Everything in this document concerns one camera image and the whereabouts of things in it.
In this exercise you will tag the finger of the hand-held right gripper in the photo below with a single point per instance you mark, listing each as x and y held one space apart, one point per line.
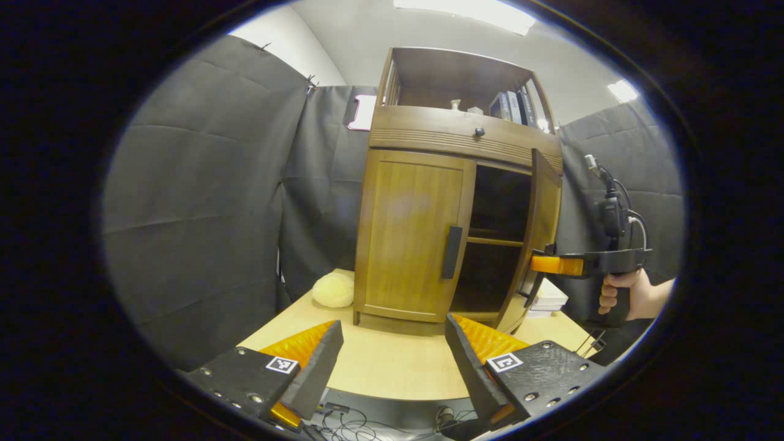
557 265

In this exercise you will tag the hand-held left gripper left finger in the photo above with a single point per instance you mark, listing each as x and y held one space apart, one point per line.
318 373

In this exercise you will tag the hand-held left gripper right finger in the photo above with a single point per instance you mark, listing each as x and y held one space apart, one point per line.
468 367

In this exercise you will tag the wooden cabinet door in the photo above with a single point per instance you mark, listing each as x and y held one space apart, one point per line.
407 233
545 208

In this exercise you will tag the wooden double-door shoe cabinet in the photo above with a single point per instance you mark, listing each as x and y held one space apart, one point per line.
429 79

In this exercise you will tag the wooden cabinet inner shelf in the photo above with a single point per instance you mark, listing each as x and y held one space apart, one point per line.
493 241

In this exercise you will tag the wooden cabinet drawer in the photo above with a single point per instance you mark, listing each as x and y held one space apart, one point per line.
429 125

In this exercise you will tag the stack of white boxes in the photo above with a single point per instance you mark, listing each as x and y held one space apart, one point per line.
550 297

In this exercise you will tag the yellow plush ball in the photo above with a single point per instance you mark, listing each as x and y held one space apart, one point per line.
334 290

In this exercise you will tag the thick dark book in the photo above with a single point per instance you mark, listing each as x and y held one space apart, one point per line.
528 107

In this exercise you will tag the grey book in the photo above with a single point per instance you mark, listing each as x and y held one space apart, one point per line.
514 107

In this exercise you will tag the small ceiling light panel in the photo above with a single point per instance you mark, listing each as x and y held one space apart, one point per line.
623 90

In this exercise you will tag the dark blue book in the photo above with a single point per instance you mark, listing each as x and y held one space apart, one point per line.
499 105

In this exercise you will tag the long ceiling light panel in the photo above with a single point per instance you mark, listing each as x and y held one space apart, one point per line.
471 13

